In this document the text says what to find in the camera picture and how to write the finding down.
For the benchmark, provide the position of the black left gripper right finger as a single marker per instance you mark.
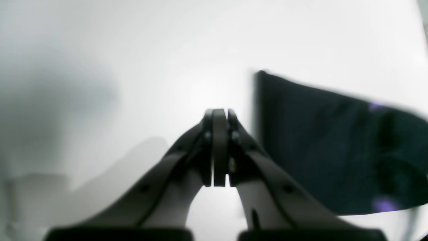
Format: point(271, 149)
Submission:
point(276, 207)

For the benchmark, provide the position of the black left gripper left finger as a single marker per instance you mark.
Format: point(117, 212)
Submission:
point(156, 207)

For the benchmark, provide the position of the black T-shirt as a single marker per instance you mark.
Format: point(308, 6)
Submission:
point(354, 156)

